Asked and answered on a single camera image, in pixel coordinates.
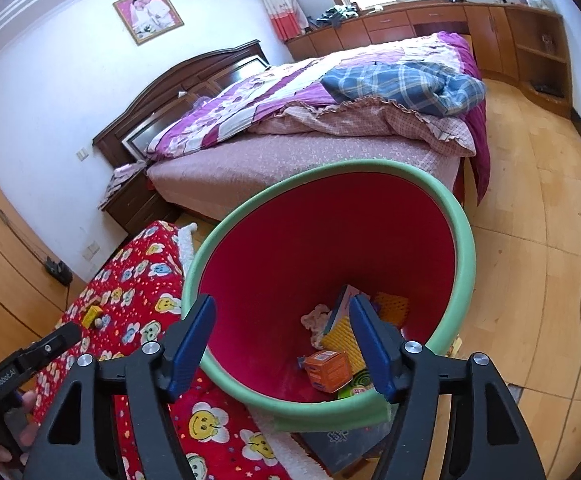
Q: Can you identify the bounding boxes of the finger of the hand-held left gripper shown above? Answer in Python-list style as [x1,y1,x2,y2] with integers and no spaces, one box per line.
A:
[15,322,84,376]

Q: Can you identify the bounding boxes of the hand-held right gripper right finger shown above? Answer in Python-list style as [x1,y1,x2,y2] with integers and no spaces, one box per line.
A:
[347,294,543,480]

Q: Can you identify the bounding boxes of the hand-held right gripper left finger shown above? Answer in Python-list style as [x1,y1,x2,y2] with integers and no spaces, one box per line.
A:
[20,294,218,480]

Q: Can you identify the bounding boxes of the green spiral print box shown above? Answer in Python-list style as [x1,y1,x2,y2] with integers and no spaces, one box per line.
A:
[337,369,373,401]

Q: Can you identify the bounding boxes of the brown orange carton box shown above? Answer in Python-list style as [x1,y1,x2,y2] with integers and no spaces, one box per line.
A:
[303,350,353,393]

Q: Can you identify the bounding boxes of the white medicine box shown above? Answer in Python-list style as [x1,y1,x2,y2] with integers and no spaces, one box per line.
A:
[327,284,371,331]

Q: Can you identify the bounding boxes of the white paper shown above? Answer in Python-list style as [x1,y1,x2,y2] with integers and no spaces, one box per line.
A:
[300,304,333,348]

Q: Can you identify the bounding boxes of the green rimmed red bin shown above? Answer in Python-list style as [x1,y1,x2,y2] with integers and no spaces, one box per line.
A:
[180,159,476,433]

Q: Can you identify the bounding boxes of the person's left hand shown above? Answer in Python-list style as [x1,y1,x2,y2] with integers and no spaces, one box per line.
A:
[0,391,42,467]

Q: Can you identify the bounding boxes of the small yellow box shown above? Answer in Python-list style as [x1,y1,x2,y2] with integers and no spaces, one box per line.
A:
[81,305,105,330]

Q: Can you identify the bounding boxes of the black power strip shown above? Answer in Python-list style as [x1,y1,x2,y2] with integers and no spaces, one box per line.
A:
[44,257,74,286]

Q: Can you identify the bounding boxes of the red smiley printed blanket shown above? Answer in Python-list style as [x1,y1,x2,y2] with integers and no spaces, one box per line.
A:
[33,220,321,480]

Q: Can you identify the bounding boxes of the dark blue carton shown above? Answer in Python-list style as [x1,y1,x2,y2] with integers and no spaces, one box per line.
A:
[300,407,396,478]

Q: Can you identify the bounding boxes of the wooden wardrobe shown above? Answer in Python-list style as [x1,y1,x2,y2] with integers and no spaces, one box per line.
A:
[0,140,71,341]

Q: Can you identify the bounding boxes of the dark wooden nightstand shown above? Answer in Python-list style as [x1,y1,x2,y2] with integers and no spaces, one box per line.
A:
[101,162,181,233]

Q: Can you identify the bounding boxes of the pink folded clothes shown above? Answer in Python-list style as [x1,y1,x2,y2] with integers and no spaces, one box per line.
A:
[98,160,148,211]

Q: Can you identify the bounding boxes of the bed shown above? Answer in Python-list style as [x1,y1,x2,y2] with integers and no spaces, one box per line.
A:
[145,30,493,226]

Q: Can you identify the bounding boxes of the pink ruffled blanket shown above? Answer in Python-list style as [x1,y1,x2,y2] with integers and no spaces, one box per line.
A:
[250,95,476,156]

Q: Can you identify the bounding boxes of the purple patterned quilt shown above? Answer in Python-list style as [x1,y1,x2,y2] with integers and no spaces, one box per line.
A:
[145,31,486,161]

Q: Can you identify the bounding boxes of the blue plaid cloth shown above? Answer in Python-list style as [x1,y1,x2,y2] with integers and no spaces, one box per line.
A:
[320,60,487,118]

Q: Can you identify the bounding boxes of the dark wooden headboard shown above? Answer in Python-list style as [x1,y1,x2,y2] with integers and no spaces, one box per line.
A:
[93,40,271,166]

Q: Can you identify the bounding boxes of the long wooden cabinet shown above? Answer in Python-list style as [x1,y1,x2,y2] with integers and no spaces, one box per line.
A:
[285,2,508,81]

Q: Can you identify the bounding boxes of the wooden corner shelf unit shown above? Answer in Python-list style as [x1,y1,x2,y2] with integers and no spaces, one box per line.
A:
[487,4,573,118]

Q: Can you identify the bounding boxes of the framed couple photo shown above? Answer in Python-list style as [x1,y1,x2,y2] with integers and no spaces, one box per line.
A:
[113,0,185,47]

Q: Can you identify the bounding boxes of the dark clothes pile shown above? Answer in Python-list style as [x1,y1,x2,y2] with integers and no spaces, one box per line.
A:
[316,4,360,28]

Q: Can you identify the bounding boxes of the white red curtain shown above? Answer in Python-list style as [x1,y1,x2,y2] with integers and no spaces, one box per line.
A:
[248,0,311,41]

